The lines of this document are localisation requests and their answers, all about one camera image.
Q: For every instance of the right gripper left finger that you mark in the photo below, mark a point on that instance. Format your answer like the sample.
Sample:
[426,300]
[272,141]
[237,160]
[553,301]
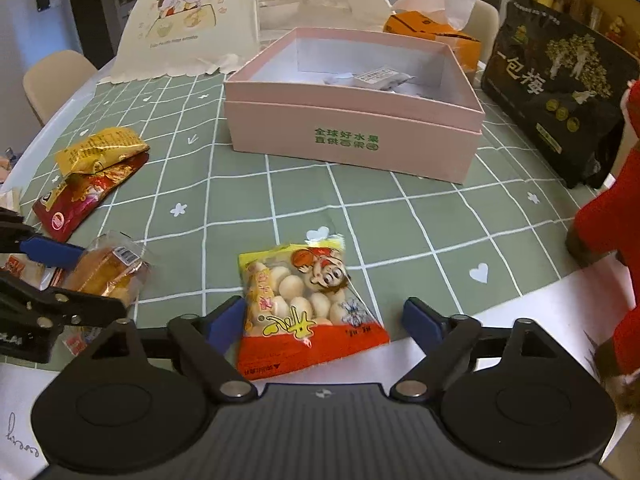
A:
[201,344]

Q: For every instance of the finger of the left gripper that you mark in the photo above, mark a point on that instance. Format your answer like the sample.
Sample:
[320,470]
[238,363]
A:
[50,252]

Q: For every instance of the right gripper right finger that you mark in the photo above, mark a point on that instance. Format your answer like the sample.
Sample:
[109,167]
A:
[447,344]

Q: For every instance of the red foil snack bag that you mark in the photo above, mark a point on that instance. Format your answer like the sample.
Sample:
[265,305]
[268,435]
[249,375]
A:
[71,202]

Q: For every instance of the clear bread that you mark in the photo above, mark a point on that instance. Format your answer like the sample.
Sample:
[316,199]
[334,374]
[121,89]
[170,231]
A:
[113,266]

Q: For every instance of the round biscuit snack bag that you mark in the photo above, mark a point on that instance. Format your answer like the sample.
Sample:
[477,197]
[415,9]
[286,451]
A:
[302,308]

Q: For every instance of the yellow snack packet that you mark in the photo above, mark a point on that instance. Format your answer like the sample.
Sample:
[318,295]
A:
[99,151]

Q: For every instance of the silver grey snack packet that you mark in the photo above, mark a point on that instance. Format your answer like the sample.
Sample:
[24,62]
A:
[380,79]

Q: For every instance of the rice cracker packet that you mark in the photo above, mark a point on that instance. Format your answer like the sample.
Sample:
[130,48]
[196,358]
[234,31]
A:
[31,272]

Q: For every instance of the green checked tablecloth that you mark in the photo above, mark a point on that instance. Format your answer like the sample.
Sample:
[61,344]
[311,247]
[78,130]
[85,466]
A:
[492,246]

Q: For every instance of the red plush monkey toy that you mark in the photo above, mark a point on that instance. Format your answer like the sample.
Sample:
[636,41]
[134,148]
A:
[610,223]

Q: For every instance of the pink cardboard box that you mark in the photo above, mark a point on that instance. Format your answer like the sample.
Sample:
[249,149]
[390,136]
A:
[278,104]

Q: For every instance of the black plum snack bag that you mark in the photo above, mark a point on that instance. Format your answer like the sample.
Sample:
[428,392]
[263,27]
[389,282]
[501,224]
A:
[561,83]

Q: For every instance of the cream mesh food cover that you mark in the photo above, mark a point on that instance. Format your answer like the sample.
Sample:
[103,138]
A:
[198,37]

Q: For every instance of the orange tissue box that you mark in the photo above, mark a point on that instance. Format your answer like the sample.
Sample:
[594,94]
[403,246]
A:
[441,21]

